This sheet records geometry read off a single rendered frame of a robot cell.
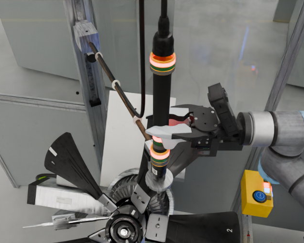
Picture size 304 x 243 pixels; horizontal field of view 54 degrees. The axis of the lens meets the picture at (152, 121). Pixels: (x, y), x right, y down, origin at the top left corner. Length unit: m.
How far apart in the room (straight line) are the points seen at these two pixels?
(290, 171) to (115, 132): 0.69
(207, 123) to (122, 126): 0.60
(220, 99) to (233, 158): 1.25
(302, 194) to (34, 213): 2.12
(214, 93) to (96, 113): 0.98
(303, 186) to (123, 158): 0.70
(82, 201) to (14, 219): 1.46
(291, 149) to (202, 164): 1.19
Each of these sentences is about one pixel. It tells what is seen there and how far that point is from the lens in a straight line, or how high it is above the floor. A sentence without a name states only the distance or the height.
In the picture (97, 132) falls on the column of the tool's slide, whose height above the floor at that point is 0.97.
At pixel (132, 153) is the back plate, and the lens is 1.17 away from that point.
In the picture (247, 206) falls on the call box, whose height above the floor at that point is 1.05.
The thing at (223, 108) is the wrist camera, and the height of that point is 1.71.
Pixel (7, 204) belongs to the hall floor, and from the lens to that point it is 2.66.
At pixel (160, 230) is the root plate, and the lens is 0.99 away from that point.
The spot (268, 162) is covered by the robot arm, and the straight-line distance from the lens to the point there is 0.73.
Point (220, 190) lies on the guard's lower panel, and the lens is 2.04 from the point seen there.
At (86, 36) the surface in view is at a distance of 1.11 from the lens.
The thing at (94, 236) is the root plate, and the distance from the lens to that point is 1.04.
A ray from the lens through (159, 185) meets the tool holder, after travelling 0.75.
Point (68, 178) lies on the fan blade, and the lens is 1.06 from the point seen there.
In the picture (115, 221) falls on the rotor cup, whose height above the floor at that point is 1.24.
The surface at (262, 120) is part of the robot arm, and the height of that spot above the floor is 1.67.
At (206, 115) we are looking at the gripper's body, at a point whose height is 1.66.
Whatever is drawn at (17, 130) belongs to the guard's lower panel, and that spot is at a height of 0.72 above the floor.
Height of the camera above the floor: 2.08
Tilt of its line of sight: 44 degrees down
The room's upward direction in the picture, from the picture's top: straight up
